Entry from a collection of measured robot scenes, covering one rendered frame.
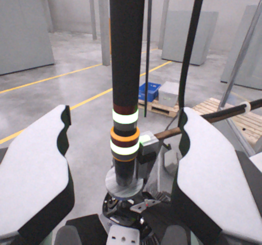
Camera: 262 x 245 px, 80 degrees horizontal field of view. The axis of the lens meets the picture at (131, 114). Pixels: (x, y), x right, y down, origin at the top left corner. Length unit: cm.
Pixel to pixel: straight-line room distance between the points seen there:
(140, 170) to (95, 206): 168
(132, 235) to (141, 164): 33
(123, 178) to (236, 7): 1219
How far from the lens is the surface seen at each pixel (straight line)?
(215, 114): 35
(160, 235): 39
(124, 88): 18
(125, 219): 55
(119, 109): 19
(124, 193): 30
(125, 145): 22
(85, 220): 73
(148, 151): 26
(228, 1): 1239
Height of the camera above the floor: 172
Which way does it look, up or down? 32 degrees down
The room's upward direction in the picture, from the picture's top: 2 degrees clockwise
